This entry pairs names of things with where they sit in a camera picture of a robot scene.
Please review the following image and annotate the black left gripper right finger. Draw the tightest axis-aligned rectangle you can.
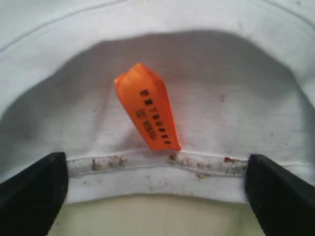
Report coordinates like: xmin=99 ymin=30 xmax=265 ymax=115
xmin=244 ymin=154 xmax=315 ymax=236

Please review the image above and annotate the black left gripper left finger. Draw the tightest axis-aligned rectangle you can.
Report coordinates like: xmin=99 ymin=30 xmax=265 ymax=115
xmin=0 ymin=152 xmax=68 ymax=236

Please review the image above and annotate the white t-shirt red lettering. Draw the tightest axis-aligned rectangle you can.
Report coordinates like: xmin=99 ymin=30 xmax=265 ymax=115
xmin=0 ymin=0 xmax=315 ymax=203

